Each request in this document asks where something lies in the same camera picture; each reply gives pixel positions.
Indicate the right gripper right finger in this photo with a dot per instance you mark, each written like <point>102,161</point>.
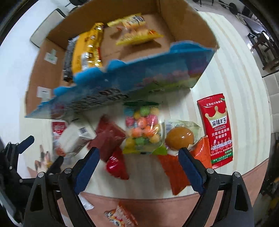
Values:
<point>235,208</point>

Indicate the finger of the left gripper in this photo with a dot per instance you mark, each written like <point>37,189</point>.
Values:
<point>25,144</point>
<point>55,167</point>

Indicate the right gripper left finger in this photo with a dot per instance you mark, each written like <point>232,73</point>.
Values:
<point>42,207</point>

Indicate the white cake packet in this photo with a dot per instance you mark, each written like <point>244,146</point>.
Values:
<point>73,139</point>

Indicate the dark red packet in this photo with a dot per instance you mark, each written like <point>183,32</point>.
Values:
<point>109,136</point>

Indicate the orange snack packet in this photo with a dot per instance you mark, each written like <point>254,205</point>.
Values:
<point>174,171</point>

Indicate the orange panda seeds bag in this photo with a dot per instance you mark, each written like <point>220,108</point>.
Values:
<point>120,216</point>

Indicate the braised egg packet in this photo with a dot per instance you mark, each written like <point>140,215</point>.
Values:
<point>180,134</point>

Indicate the colourful candy balls bag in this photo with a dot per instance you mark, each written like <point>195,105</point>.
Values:
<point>144,128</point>

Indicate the red crown spicy strip packet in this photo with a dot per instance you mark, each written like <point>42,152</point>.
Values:
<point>213,110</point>

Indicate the large yellow black snack bag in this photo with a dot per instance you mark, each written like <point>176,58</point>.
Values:
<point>83,52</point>

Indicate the yellow puffed snack bag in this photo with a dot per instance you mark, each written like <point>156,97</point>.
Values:
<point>134,30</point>

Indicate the white grey snack packet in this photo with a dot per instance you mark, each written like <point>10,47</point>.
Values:
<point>86,204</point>

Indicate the white red spicy strips pouch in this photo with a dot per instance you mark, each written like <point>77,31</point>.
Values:
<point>58,127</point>

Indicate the small shiny red packet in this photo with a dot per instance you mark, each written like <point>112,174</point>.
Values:
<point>115,166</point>

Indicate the cat print tablecloth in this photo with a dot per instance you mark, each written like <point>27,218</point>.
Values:
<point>232,72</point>

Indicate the white chair with blue cushion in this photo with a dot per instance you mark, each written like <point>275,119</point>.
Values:
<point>46,26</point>

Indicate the cardboard milk box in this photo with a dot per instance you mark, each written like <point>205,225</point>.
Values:
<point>177,59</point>

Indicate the dark wooden chair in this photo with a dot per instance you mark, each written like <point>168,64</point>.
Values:
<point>267,50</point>

